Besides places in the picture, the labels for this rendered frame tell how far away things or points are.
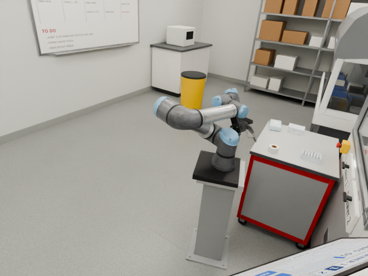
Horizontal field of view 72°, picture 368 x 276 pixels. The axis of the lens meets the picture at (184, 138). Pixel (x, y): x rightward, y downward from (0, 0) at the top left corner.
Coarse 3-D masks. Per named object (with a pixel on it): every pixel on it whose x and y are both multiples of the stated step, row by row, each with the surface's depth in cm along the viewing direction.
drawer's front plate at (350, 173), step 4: (348, 156) 156; (352, 156) 152; (348, 160) 152; (352, 160) 147; (348, 164) 149; (352, 164) 144; (352, 168) 140; (344, 172) 152; (348, 172) 143; (352, 172) 136; (344, 176) 149; (348, 176) 140; (352, 176) 133; (344, 180) 146; (348, 180) 138; (344, 184) 143; (348, 184) 135; (344, 188) 140
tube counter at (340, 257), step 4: (344, 252) 71; (336, 256) 69; (340, 256) 68; (344, 256) 67; (348, 256) 66; (324, 260) 68; (328, 260) 67; (332, 260) 66; (336, 260) 66; (312, 264) 67; (316, 264) 66; (320, 264) 65; (324, 264) 64; (304, 268) 65; (308, 268) 64; (312, 268) 63; (316, 268) 63; (300, 272) 63; (304, 272) 62
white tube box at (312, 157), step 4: (304, 152) 178; (308, 152) 179; (312, 152) 179; (316, 152) 179; (304, 156) 176; (308, 156) 174; (312, 156) 175; (316, 156) 176; (320, 156) 175; (308, 160) 176; (312, 160) 174; (316, 160) 173
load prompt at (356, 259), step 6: (366, 252) 66; (348, 258) 64; (354, 258) 63; (360, 258) 62; (366, 258) 61; (336, 264) 62; (342, 264) 61; (348, 264) 60; (354, 264) 59; (318, 270) 61; (324, 270) 60; (330, 270) 59; (336, 270) 58
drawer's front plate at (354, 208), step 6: (354, 186) 126; (354, 192) 122; (354, 198) 118; (354, 204) 114; (354, 210) 111; (348, 216) 117; (354, 216) 109; (348, 222) 114; (354, 222) 110; (348, 228) 112
